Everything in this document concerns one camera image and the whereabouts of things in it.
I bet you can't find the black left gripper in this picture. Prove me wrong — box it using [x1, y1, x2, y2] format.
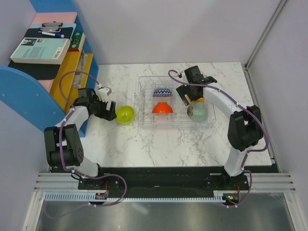
[92, 95, 116, 121]

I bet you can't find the lime green bowl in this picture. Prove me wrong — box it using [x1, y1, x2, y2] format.
[115, 105, 135, 125]

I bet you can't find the yellow bowl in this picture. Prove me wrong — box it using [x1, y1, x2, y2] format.
[195, 97, 205, 103]

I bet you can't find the blue orange patterned bowl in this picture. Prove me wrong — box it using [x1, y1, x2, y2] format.
[153, 88, 173, 97]

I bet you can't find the pale green-grey bowl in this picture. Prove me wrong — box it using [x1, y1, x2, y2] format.
[187, 102, 208, 122]

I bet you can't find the solid orange bowl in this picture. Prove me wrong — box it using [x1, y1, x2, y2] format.
[152, 102, 173, 114]

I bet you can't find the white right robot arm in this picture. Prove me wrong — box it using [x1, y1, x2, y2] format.
[168, 65, 265, 190]

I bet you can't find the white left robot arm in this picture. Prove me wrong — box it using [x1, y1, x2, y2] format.
[44, 86, 116, 189]

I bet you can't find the clear plastic sleeve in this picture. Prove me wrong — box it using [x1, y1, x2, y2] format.
[72, 50, 88, 89]

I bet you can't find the yellow folder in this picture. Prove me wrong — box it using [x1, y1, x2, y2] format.
[49, 50, 94, 113]

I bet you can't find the green book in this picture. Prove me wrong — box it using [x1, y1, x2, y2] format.
[68, 32, 86, 52]

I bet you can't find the black clipboard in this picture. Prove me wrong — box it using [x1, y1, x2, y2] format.
[8, 27, 74, 80]

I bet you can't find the blue shelf unit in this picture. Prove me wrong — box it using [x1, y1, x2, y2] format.
[0, 0, 85, 131]

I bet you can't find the teal paperback book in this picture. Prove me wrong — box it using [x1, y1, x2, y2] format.
[10, 38, 70, 65]

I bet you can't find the blue white marker pen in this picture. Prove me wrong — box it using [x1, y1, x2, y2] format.
[41, 31, 64, 39]

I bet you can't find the pink board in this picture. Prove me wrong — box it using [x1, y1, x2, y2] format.
[30, 12, 78, 92]

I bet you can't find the light blue clipboard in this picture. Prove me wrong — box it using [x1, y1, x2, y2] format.
[30, 22, 76, 39]

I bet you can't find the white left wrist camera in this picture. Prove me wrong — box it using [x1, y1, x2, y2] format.
[97, 87, 112, 103]

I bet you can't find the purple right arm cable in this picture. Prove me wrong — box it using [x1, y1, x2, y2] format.
[167, 69, 269, 209]

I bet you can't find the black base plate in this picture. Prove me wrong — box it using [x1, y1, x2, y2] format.
[78, 167, 249, 199]

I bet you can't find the white cable duct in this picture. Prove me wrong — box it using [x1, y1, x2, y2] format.
[44, 192, 239, 203]

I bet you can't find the aluminium frame rail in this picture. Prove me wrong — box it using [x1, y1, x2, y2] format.
[243, 0, 289, 71]

